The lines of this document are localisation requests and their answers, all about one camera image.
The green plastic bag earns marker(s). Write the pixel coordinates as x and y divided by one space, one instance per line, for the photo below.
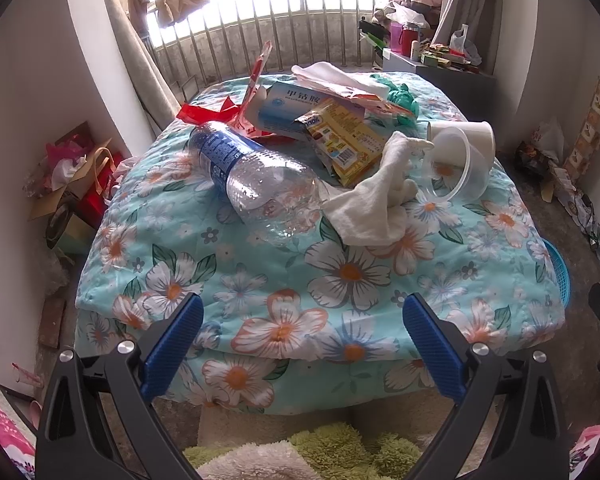
402 97

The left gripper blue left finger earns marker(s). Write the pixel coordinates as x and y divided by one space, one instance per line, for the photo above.
164 346

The red thermos bottle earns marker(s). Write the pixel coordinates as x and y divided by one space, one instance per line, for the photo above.
409 34

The red plastic wrapper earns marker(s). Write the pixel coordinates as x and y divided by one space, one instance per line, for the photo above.
230 114

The red gift bag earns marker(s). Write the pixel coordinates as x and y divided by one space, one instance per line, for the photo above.
91 206

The blue plastic trash basket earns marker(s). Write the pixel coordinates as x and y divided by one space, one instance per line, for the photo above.
561 272

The cardboard box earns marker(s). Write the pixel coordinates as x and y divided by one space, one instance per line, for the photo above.
62 174

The grey right curtain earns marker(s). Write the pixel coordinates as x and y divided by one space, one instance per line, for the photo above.
483 18

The green shaggy rug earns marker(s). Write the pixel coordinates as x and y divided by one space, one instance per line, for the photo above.
335 451

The clear Pepsi plastic bottle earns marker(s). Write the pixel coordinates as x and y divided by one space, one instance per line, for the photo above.
271 193

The yellow snack wrapper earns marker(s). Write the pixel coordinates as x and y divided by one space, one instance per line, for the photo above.
348 147

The beige left curtain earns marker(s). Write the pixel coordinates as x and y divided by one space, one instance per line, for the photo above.
154 94

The white cloth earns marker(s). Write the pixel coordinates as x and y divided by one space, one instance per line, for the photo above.
371 213

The clear plastic cup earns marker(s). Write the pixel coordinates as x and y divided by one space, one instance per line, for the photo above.
454 169

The white paper cup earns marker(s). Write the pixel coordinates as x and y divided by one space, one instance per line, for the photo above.
479 134

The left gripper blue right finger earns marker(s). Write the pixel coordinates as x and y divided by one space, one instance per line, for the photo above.
430 336

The floral turquoise quilt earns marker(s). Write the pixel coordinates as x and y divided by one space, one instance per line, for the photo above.
307 323

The blue medicine box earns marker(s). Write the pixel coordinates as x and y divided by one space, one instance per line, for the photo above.
283 104

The red white paper snack bag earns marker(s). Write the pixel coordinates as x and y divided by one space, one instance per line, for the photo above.
255 90

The grey cabinet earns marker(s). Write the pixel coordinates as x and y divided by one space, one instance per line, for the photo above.
472 93

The metal balcony railing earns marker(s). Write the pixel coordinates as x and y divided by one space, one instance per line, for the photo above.
222 39

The white tissue sheet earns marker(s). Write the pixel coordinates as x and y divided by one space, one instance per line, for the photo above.
326 73

